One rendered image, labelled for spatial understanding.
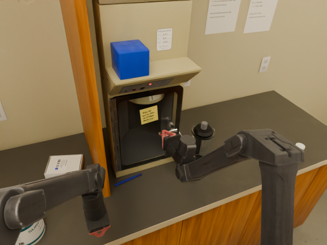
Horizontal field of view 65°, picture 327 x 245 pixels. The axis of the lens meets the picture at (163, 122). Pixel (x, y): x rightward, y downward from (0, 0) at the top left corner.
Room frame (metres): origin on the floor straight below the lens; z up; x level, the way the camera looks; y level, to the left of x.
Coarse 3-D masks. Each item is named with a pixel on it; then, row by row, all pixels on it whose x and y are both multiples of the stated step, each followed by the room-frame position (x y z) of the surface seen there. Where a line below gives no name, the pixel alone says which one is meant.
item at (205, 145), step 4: (196, 124) 0.97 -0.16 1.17; (192, 128) 0.94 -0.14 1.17; (212, 128) 0.95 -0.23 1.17; (192, 132) 0.92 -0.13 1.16; (192, 136) 0.94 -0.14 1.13; (200, 136) 0.89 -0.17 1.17; (208, 136) 0.89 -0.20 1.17; (212, 136) 0.90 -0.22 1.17; (196, 140) 0.90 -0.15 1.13; (200, 140) 0.89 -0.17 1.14; (204, 140) 0.89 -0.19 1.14; (208, 140) 0.89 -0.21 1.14; (196, 144) 0.90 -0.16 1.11; (200, 144) 0.89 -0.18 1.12; (204, 144) 0.89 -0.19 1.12; (208, 144) 0.90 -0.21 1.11; (196, 148) 0.90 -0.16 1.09; (200, 148) 0.89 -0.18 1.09; (204, 148) 0.89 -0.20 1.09; (208, 148) 0.90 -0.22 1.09; (196, 152) 0.89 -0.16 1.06; (200, 152) 0.89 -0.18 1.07; (204, 152) 0.89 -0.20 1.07; (208, 152) 0.91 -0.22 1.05; (196, 156) 0.89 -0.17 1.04; (200, 156) 0.89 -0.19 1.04
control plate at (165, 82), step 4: (164, 80) 0.82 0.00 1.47; (168, 80) 0.83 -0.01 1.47; (140, 84) 0.78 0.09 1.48; (144, 84) 0.79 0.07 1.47; (148, 84) 0.80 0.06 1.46; (152, 84) 0.82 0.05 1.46; (156, 84) 0.83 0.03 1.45; (160, 84) 0.85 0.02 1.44; (164, 84) 0.86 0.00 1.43; (124, 88) 0.77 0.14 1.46; (128, 88) 0.78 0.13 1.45; (132, 88) 0.79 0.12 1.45; (136, 88) 0.81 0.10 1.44; (144, 88) 0.84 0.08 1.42; (120, 92) 0.79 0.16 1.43; (124, 92) 0.81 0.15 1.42
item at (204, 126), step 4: (200, 124) 0.96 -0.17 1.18; (204, 124) 0.92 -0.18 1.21; (196, 128) 0.93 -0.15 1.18; (200, 128) 0.93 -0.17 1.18; (204, 128) 0.92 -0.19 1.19; (208, 128) 0.93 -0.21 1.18; (196, 132) 0.91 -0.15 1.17; (200, 132) 0.90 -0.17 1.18; (204, 132) 0.90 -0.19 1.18; (208, 132) 0.90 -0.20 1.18; (212, 132) 0.92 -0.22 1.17; (204, 136) 0.89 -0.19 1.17
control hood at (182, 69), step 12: (168, 60) 0.91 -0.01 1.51; (180, 60) 0.91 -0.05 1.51; (108, 72) 0.79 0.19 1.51; (156, 72) 0.80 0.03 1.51; (168, 72) 0.81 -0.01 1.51; (180, 72) 0.82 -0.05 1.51; (192, 72) 0.84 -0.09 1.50; (108, 84) 0.80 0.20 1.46; (120, 84) 0.72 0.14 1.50; (132, 84) 0.76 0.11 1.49; (168, 84) 0.88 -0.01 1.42
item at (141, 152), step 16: (128, 96) 0.84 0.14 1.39; (144, 96) 0.87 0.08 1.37; (160, 96) 0.90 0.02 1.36; (176, 96) 0.93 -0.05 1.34; (128, 112) 0.84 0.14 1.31; (160, 112) 0.90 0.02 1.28; (176, 112) 0.93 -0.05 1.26; (128, 128) 0.84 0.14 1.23; (144, 128) 0.87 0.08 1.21; (160, 128) 0.90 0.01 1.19; (128, 144) 0.84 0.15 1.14; (144, 144) 0.87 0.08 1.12; (160, 144) 0.90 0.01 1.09; (128, 160) 0.83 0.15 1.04; (144, 160) 0.87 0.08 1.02
